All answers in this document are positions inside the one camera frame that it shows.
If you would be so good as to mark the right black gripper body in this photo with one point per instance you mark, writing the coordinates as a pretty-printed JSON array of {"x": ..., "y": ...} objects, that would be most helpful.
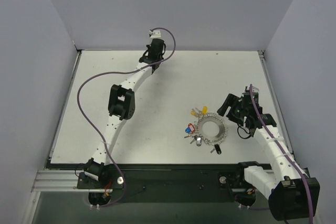
[{"x": 233, "y": 107}]

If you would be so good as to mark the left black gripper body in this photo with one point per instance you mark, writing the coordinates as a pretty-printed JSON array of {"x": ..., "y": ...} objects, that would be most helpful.
[{"x": 156, "y": 46}]

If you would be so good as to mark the silver round keyring disc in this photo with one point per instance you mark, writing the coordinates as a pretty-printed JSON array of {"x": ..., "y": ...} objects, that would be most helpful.
[{"x": 211, "y": 128}]

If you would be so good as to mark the yellow tagged key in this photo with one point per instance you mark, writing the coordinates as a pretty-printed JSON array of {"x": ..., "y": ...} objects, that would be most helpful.
[{"x": 197, "y": 112}]

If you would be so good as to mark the black tagged key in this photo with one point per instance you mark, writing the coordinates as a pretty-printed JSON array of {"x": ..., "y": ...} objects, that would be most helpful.
[{"x": 216, "y": 149}]

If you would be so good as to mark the red tagged key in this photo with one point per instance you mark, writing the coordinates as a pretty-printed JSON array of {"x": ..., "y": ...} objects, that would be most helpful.
[{"x": 191, "y": 126}]

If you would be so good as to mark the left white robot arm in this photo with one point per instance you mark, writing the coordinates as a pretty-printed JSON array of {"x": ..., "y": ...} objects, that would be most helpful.
[{"x": 121, "y": 107}]

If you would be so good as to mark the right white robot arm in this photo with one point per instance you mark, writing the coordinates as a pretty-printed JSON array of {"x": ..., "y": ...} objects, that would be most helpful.
[{"x": 291, "y": 193}]

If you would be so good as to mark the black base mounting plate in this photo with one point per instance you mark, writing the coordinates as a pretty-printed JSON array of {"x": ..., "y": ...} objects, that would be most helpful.
[{"x": 172, "y": 184}]

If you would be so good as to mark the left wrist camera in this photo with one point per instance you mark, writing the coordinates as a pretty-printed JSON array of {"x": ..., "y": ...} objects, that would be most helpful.
[{"x": 155, "y": 34}]

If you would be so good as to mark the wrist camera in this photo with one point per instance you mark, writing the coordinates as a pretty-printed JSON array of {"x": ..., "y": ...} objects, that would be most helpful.
[
  {"x": 251, "y": 89},
  {"x": 155, "y": 34}
]

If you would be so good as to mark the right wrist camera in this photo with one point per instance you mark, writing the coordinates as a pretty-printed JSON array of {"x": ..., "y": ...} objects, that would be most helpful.
[{"x": 251, "y": 89}]

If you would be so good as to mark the aluminium front rail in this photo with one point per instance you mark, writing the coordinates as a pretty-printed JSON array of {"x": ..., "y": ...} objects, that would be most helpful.
[{"x": 55, "y": 181}]

